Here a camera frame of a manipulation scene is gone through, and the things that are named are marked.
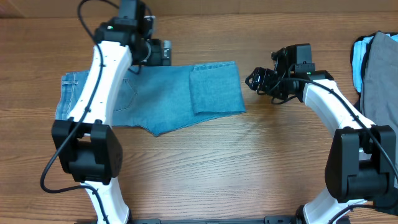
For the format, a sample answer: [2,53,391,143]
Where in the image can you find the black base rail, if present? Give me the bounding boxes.
[127,215,303,224]

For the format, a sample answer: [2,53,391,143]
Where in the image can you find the light blue denim jeans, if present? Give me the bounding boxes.
[54,60,247,137]

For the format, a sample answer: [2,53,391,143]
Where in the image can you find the light blue folded garment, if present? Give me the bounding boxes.
[351,32,397,93]

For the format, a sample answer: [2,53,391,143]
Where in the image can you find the black folded garment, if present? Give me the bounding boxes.
[354,93,363,114]

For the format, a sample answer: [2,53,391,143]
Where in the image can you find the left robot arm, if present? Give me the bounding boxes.
[40,0,171,223]

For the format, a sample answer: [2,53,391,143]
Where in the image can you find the grey folded garment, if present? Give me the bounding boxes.
[361,32,397,131]

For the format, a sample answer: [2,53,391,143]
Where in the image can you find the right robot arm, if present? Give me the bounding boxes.
[245,44,397,224]

